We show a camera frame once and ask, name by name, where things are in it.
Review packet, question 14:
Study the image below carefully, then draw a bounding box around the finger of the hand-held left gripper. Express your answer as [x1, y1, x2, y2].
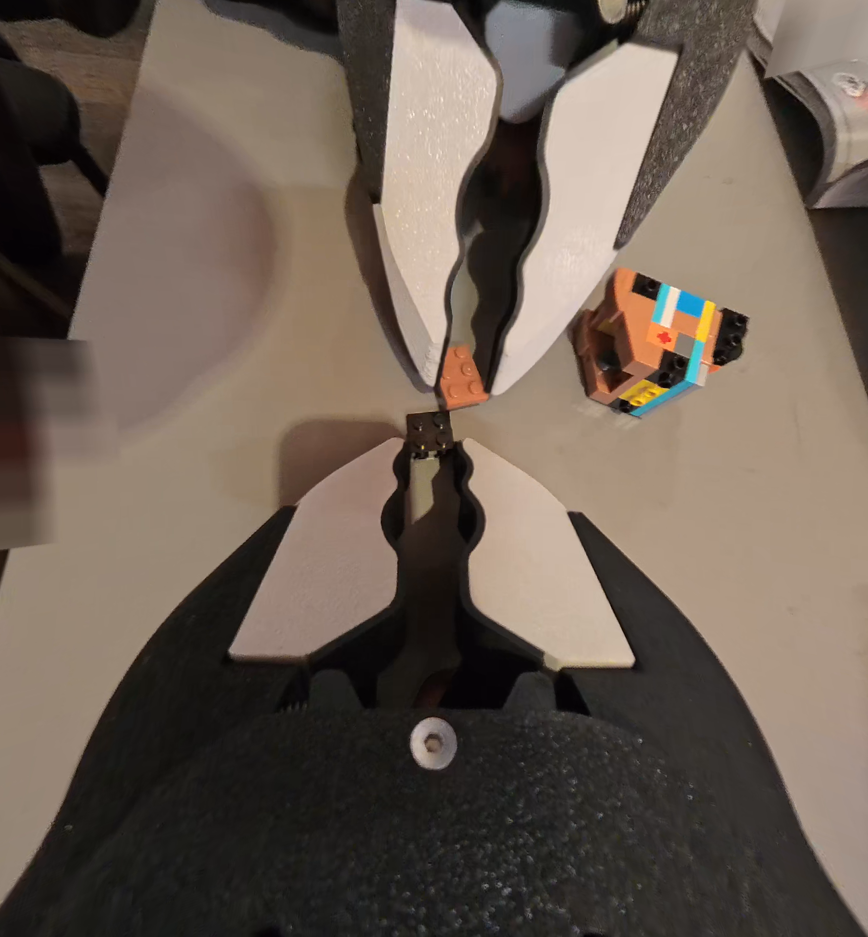
[486, 40, 687, 396]
[371, 0, 501, 392]

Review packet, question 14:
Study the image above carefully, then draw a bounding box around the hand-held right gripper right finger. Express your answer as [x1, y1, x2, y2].
[462, 438, 636, 671]

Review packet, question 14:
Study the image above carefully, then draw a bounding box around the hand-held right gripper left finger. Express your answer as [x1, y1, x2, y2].
[227, 438, 407, 667]

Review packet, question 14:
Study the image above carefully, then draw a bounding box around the grey instruction booklet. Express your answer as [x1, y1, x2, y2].
[747, 0, 868, 211]

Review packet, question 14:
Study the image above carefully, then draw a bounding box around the multicolour toy brick model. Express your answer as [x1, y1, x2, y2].
[571, 267, 751, 420]

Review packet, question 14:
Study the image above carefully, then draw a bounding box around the black square toy brick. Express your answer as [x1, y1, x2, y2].
[406, 411, 455, 461]

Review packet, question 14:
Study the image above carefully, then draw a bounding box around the brown toy brick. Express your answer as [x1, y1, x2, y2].
[437, 343, 492, 411]

